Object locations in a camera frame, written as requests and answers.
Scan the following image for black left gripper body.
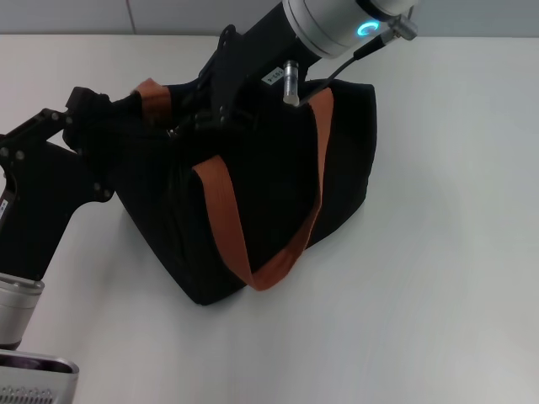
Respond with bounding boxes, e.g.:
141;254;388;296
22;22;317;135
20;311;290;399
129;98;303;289
0;133;115;282

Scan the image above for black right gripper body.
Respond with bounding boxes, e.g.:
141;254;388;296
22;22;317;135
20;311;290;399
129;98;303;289
196;7;322;124

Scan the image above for black food bag orange handles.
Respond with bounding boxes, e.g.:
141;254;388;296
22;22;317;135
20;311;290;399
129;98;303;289
107;77;378;307

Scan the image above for right gripper cable with connector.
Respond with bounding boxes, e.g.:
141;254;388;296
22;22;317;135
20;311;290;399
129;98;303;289
280;12;420;109

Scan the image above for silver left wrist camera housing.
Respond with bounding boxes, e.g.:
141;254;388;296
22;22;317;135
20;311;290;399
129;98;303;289
0;348;80;404

